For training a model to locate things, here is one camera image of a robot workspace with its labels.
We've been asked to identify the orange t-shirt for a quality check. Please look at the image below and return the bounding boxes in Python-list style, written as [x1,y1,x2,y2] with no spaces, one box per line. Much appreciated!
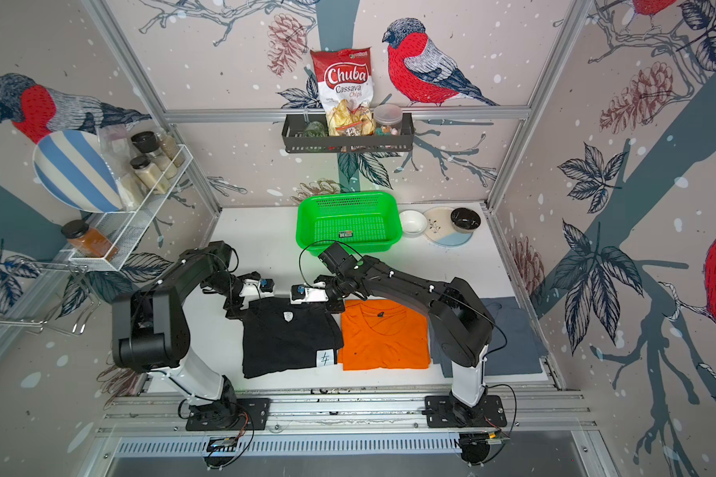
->
[338,299,431,371]

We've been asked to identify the red cassava chips bag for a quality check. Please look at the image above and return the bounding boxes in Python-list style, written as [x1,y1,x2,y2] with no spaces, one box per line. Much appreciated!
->
[310,49,375,137]

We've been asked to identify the orange spice jar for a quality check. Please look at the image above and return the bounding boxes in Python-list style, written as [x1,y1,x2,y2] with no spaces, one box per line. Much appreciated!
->
[61,220,119,260]

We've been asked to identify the black t-shirt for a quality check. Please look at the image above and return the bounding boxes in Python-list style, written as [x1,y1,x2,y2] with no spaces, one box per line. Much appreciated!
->
[242,297,344,380]

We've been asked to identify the beige and blue plate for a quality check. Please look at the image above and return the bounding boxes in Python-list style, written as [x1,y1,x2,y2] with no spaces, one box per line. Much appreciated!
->
[424,207,473,248]

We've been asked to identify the green plastic basket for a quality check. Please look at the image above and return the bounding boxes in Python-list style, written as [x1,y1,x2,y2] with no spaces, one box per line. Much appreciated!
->
[296,191,403,256]

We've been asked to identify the white wire wall rack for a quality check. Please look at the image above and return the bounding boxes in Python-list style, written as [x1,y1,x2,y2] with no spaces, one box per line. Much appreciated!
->
[68,144,194,271]

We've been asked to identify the black wall shelf basket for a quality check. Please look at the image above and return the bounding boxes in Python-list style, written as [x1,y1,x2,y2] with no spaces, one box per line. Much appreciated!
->
[282,112,415,153]

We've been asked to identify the clear plastic jar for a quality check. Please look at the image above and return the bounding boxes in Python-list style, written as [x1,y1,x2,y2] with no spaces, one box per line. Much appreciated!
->
[373,103,404,136]

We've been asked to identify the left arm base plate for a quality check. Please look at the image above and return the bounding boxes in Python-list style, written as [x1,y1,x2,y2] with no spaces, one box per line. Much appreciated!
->
[186,397,272,432]

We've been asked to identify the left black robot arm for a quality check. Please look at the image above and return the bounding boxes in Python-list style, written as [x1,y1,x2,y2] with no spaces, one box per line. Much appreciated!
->
[111,240,274,417]

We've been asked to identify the white small bowl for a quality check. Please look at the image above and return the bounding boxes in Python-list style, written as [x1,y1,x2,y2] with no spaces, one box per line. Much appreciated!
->
[399,210,428,238]

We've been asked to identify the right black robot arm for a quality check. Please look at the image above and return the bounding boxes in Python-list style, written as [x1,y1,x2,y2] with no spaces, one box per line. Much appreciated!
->
[290,240,496,409]

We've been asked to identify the black bowl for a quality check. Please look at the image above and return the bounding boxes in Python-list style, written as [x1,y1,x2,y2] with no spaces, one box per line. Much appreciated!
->
[449,207,483,234]

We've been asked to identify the green glass object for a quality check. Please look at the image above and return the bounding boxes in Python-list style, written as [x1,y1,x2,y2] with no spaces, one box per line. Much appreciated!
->
[302,120,329,138]

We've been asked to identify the black lid spice jar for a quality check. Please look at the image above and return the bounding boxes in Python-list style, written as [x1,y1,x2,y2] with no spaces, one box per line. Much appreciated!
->
[129,155,169,195]
[130,131,178,179]

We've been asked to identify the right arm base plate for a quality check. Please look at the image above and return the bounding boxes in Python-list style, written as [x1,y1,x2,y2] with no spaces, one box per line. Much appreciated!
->
[423,395,507,429]

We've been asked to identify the grey t-shirt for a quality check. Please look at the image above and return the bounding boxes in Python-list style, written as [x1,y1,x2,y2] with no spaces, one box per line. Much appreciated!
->
[428,296,549,379]

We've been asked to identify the blue striped plate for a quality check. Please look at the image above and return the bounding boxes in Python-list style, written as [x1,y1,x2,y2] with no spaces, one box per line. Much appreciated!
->
[33,130,123,213]

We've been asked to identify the chrome wire hook rack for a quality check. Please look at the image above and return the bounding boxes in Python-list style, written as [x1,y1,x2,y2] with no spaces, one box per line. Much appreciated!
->
[0,256,103,337]

